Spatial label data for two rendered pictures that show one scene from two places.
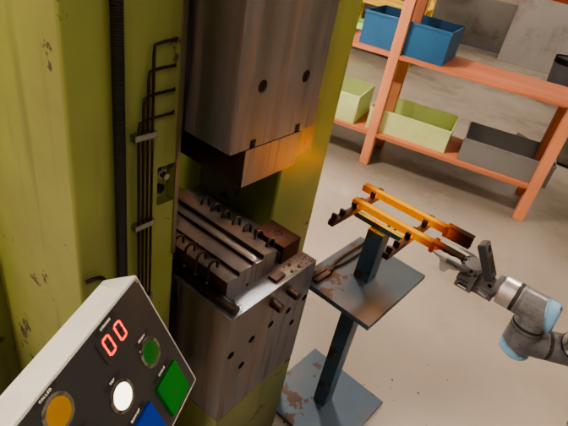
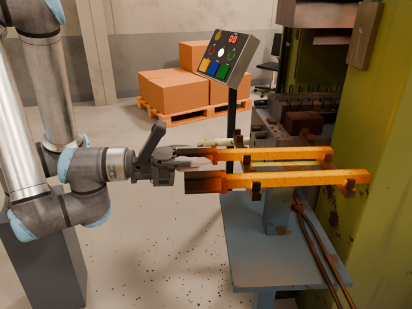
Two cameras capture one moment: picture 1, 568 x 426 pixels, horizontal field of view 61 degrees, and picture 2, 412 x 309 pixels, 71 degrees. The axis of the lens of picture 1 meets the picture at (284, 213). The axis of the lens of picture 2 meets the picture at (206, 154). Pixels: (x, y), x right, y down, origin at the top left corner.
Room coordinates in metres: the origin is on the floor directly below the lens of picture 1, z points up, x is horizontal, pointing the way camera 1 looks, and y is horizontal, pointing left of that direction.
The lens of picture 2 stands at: (1.77, -0.91, 1.37)
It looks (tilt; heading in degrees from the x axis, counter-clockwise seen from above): 29 degrees down; 142
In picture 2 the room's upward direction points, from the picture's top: straight up
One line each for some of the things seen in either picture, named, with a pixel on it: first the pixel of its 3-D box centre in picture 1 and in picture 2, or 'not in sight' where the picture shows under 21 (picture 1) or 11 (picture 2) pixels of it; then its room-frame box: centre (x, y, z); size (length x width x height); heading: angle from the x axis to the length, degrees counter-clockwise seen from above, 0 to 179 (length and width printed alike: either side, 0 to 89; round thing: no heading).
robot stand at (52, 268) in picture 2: not in sight; (49, 253); (0.54, -0.88, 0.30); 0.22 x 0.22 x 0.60; 70
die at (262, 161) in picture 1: (210, 125); (339, 11); (1.13, 0.23, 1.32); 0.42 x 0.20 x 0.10; 57
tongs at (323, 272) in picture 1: (360, 248); (321, 255); (1.52, -0.32, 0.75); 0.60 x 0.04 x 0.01; 144
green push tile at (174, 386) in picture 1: (171, 387); (224, 72); (0.58, 0.15, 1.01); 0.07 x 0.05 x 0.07; 172
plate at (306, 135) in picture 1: (303, 128); (363, 35); (1.35, -0.01, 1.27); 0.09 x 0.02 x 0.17; 147
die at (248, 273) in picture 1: (199, 237); (320, 103); (1.13, 0.23, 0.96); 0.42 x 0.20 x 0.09; 57
